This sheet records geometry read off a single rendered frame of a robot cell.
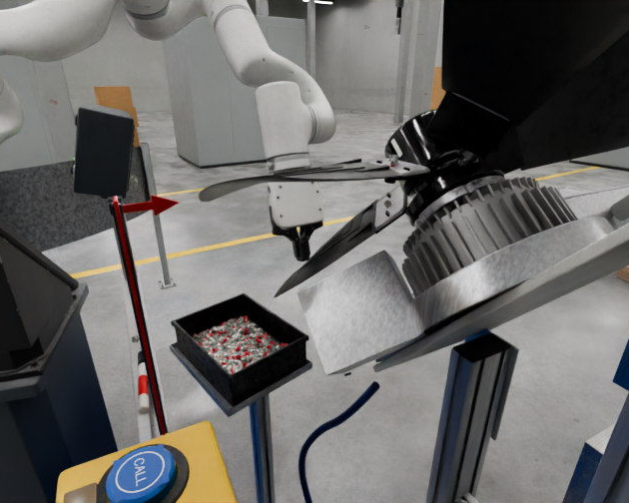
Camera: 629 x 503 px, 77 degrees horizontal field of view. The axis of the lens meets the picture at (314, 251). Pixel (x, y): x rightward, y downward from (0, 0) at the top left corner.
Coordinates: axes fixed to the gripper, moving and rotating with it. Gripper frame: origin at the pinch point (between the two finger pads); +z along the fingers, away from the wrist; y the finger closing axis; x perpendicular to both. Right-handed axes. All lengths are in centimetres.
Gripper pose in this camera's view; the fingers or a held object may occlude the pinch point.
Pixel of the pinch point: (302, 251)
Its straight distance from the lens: 78.3
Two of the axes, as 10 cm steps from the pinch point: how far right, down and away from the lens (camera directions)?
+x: -4.3, -0.7, 9.0
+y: 8.9, -1.9, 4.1
